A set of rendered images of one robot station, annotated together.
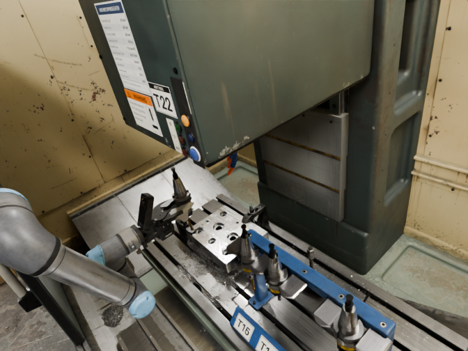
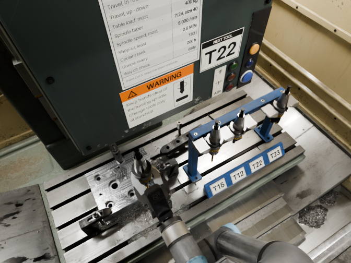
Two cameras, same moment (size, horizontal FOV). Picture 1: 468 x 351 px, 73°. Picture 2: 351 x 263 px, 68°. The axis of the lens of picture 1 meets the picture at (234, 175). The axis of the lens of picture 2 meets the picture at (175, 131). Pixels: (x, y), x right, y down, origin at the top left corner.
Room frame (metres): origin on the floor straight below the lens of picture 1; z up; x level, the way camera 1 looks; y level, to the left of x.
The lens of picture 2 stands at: (0.75, 0.56, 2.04)
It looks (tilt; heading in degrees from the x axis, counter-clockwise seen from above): 54 degrees down; 277
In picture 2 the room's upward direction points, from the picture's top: 3 degrees counter-clockwise
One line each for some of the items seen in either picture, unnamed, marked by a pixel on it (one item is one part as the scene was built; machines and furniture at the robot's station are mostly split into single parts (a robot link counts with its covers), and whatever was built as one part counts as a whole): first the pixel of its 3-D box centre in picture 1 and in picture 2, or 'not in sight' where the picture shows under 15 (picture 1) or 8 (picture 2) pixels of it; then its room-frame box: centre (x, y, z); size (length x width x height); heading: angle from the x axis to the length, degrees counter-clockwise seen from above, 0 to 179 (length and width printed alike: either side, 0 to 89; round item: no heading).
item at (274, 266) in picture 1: (274, 264); (239, 120); (0.57, -0.06, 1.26); 0.04 x 0.04 x 0.07
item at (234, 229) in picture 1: (225, 235); (125, 181); (1.04, 0.09, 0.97); 0.29 x 0.23 x 0.05; 34
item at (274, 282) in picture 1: (276, 275); (237, 128); (0.57, -0.06, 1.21); 0.06 x 0.06 x 0.03
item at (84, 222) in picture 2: (186, 229); (97, 219); (1.12, 0.26, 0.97); 0.13 x 0.03 x 0.15; 34
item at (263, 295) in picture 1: (256, 271); (192, 157); (0.74, -0.01, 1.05); 0.10 x 0.05 x 0.30; 124
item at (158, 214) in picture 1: (152, 227); (162, 209); (0.83, 0.30, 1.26); 0.12 x 0.08 x 0.09; 124
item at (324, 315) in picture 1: (327, 313); (270, 111); (0.44, -0.15, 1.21); 0.07 x 0.05 x 0.01; 124
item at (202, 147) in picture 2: (237, 246); (201, 146); (0.71, 0.03, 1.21); 0.07 x 0.05 x 0.01; 124
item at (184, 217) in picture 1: (184, 214); (156, 177); (0.86, 0.19, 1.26); 0.09 x 0.03 x 0.06; 110
